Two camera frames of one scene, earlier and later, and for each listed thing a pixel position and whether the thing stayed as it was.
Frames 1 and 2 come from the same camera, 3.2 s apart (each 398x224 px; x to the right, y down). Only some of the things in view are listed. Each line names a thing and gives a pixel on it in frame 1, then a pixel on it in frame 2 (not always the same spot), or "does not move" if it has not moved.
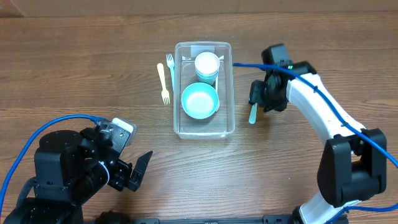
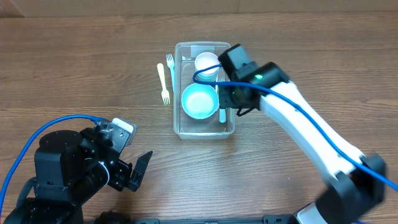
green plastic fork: [252, 117] to [222, 111]
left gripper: [121, 178] does not move
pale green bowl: [199, 100] does not move
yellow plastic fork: [165, 93] does not move
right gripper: [254, 98] to [222, 102]
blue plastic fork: [171, 65] does not move
